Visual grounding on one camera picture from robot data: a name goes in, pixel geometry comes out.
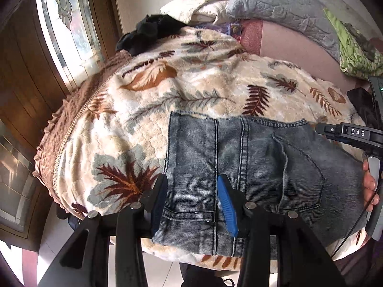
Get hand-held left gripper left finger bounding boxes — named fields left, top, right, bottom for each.
left=36, top=173, right=169, bottom=287

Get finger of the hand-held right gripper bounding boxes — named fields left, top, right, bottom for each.
left=315, top=122, right=380, bottom=156

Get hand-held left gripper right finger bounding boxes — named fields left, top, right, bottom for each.
left=217, top=174, right=348, bottom=287

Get blue denim pants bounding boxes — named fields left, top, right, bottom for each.
left=151, top=111, right=370, bottom=258

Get person's right hand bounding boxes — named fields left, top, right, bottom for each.
left=361, top=160, right=380, bottom=213

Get black shiny cloth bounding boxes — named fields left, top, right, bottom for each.
left=347, top=88, right=377, bottom=126

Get green printed cloth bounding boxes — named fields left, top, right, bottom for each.
left=323, top=7, right=383, bottom=80

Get dark grey cloth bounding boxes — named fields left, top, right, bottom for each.
left=347, top=24, right=376, bottom=63

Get person's dark clothing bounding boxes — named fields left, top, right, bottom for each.
left=180, top=263, right=240, bottom=287

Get pink sofa backrest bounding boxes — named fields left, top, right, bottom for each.
left=239, top=18, right=368, bottom=93

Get leaf printed blanket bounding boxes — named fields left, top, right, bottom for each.
left=32, top=25, right=372, bottom=276

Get grey quilted pillow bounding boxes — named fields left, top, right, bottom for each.
left=226, top=0, right=342, bottom=60

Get purple packet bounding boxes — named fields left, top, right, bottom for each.
left=194, top=21, right=243, bottom=41

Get black crumpled garment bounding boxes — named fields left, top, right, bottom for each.
left=116, top=14, right=187, bottom=56

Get cream pillow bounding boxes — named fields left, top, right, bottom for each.
left=161, top=0, right=231, bottom=26

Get wooden door with patterned glass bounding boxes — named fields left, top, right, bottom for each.
left=0, top=0, right=123, bottom=254

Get black cable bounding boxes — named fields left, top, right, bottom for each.
left=331, top=182, right=383, bottom=258

